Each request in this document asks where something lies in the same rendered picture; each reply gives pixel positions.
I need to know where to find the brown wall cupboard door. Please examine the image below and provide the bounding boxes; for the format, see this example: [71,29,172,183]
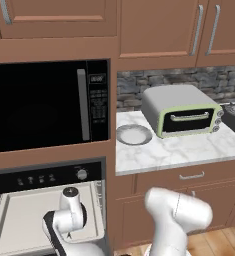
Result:
[0,0,119,40]
[195,0,235,68]
[117,0,209,61]

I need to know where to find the silver cupboard handle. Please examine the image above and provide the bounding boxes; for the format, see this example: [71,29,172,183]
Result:
[189,4,205,57]
[0,0,13,26]
[205,4,222,57]

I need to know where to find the black toaster oven door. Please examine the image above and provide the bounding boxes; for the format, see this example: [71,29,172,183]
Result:
[161,107,217,135]

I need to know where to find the brown drawer front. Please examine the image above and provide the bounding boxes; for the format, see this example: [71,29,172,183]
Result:
[134,159,235,195]

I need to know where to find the black hob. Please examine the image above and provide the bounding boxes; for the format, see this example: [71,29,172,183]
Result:
[220,102,235,141]

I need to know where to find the silver toaster oven handle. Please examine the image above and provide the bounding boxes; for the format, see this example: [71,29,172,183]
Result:
[169,111,211,123]

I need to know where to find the black built-in microwave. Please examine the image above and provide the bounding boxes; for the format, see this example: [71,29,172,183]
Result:
[0,59,111,155]

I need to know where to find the black built-in oven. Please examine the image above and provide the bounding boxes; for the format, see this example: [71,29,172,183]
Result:
[0,157,108,256]

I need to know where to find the silver drawer handle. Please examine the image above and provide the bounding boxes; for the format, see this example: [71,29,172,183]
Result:
[178,170,206,181]

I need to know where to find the grey round plate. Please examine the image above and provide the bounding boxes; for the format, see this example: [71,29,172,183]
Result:
[116,123,154,147]

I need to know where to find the brown base cupboard door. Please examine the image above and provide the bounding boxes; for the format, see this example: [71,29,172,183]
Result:
[186,181,235,232]
[116,188,191,250]

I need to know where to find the silver oven knob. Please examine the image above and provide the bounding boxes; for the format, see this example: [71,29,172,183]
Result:
[76,168,89,181]

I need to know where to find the grey microwave handle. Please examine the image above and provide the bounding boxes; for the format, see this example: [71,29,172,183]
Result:
[76,68,91,142]

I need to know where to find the pale oven tray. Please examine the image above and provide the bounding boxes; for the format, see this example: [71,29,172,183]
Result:
[0,185,105,256]

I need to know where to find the grey and green toaster oven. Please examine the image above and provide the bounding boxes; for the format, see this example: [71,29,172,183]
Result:
[140,83,225,140]

